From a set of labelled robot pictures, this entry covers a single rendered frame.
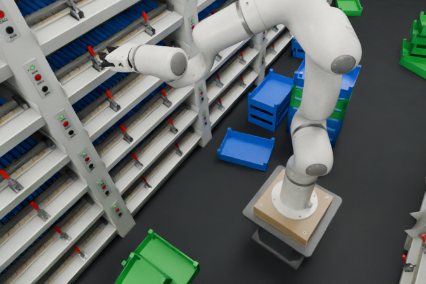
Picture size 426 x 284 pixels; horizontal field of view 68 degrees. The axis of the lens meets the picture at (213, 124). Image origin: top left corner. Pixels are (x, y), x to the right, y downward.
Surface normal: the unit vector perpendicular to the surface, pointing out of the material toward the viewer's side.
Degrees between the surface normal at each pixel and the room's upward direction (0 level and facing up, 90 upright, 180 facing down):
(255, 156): 0
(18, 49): 90
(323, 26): 51
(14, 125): 18
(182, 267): 0
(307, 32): 68
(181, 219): 0
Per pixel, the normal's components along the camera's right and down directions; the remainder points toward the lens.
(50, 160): 0.18, -0.54
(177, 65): 0.78, 0.22
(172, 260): -0.07, -0.69
